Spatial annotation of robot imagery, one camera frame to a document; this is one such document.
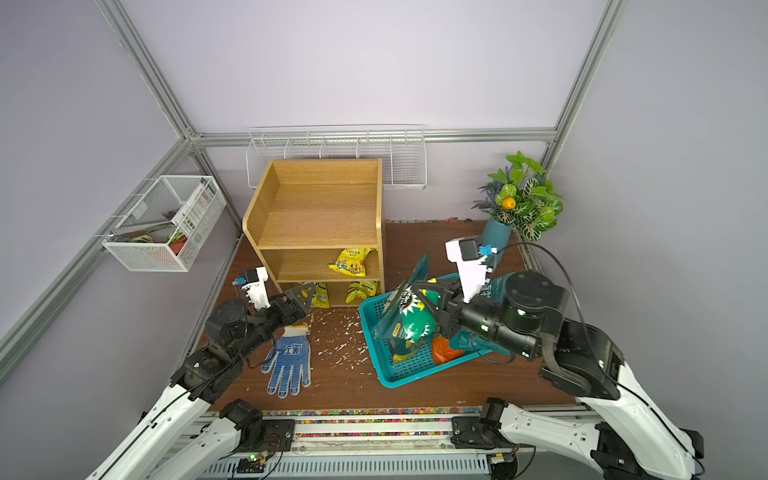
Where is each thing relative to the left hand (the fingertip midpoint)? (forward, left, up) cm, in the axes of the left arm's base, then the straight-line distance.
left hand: (306, 291), depth 70 cm
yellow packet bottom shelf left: (+11, +2, -22) cm, 25 cm away
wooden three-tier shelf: (+18, -2, +5) cm, 19 cm away
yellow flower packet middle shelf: (+13, -10, -6) cm, 18 cm away
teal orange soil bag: (-12, -37, -10) cm, 40 cm away
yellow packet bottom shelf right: (+12, -10, -21) cm, 27 cm away
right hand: (-12, -24, +19) cm, 33 cm away
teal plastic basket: (-12, -20, -27) cm, 36 cm away
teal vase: (+21, -55, -8) cm, 59 cm away
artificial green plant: (+21, -58, +7) cm, 62 cm away
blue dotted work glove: (-8, +10, -25) cm, 28 cm away
